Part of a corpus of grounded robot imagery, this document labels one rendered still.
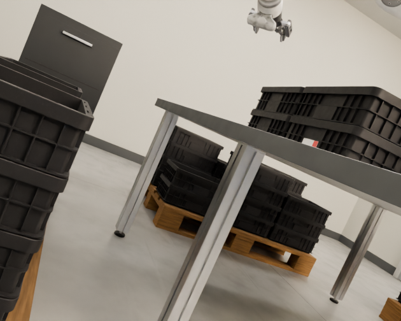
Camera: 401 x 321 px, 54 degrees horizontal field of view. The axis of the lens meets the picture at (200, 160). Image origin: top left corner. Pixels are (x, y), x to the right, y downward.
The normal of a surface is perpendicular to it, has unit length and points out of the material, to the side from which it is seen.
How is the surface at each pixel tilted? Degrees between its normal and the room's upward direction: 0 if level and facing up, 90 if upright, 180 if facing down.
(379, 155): 90
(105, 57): 90
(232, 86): 90
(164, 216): 90
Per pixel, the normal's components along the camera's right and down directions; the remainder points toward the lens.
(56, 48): 0.30, 0.21
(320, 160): -0.86, -0.36
